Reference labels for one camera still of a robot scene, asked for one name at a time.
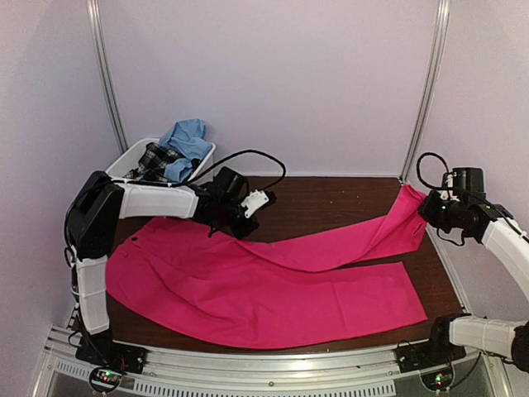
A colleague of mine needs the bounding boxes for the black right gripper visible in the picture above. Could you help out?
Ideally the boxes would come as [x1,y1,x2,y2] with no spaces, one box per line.
[418,190,465,234]

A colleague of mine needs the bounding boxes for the pink trousers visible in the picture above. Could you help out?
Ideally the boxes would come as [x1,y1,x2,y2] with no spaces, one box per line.
[106,185,427,350]

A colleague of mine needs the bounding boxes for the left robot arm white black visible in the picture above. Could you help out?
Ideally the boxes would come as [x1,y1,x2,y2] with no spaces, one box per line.
[64,168,271,335]

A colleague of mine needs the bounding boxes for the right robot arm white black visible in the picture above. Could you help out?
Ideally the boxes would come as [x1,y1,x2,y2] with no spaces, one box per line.
[418,190,528,372]

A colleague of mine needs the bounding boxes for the white plastic laundry bin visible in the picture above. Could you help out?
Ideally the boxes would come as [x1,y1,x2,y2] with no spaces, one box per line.
[106,138,216,179]

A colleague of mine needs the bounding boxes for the light blue shirt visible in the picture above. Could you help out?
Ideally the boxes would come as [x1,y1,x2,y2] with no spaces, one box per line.
[159,119,212,183]

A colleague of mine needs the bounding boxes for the black white plaid garment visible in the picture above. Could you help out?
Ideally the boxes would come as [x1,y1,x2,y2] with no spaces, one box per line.
[124,142,183,182]

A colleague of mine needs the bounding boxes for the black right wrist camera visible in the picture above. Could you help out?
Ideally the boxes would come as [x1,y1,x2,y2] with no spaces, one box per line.
[451,167,484,194]

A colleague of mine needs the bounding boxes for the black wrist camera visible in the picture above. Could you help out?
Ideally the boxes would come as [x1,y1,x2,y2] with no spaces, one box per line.
[212,166,247,199]
[451,167,484,194]

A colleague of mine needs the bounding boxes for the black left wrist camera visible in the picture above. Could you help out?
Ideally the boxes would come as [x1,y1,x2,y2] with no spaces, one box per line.
[212,166,247,199]

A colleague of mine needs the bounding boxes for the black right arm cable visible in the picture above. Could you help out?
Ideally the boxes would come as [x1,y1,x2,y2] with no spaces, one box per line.
[416,151,455,194]

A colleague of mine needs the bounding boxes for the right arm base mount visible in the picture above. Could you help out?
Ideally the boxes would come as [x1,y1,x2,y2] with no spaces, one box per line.
[394,329,466,395]

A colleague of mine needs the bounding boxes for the front aluminium rail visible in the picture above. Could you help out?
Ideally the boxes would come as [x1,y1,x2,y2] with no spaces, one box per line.
[29,326,513,396]

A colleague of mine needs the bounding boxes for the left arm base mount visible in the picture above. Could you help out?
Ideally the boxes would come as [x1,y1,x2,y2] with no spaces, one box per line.
[75,331,147,395]

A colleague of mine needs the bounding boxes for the right aluminium frame post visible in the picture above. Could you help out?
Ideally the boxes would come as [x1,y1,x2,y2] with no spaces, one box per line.
[399,0,450,183]

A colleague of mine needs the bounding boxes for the aluminium frame post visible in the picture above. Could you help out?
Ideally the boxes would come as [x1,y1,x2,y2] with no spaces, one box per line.
[399,0,450,183]
[86,0,129,154]

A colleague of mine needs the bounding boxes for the left aluminium frame post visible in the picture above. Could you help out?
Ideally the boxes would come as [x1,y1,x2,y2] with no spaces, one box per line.
[86,0,129,154]

